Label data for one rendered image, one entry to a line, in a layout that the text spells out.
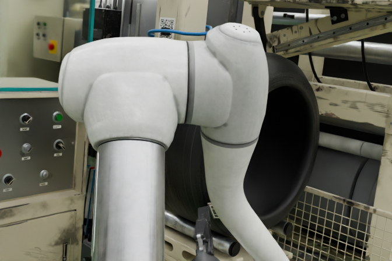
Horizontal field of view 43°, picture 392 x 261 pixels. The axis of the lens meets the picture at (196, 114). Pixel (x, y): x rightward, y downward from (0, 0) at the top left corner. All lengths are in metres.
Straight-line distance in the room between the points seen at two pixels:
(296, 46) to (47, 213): 1.05
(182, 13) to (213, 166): 0.91
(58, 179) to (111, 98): 1.16
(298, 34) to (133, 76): 1.19
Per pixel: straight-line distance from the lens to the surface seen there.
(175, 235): 1.65
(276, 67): 1.47
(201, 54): 0.76
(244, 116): 0.78
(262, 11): 1.88
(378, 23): 1.72
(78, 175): 1.88
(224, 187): 0.88
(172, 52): 0.75
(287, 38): 1.88
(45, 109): 1.77
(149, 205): 0.70
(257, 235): 0.96
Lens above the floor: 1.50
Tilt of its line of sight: 9 degrees down
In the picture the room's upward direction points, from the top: 6 degrees clockwise
